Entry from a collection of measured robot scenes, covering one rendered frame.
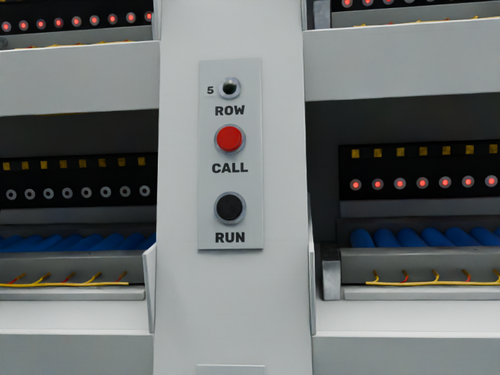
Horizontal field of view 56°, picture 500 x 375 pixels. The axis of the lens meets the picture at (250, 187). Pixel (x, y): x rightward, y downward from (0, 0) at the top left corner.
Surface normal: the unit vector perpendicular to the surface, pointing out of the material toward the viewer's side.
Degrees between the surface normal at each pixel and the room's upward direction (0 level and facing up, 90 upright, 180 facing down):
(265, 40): 90
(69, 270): 109
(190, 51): 90
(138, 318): 19
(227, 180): 90
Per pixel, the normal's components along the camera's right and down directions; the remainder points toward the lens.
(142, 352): -0.11, 0.17
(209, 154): -0.12, -0.16
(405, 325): -0.04, -0.99
